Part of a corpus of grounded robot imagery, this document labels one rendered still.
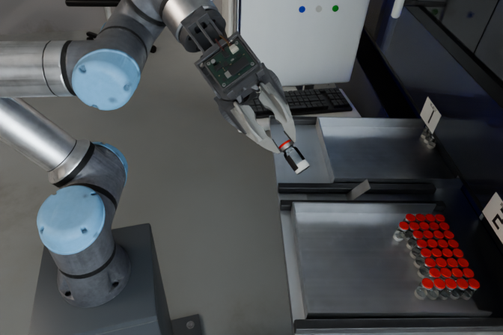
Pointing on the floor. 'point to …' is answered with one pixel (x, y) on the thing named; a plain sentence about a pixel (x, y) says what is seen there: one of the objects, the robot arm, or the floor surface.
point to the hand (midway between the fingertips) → (281, 140)
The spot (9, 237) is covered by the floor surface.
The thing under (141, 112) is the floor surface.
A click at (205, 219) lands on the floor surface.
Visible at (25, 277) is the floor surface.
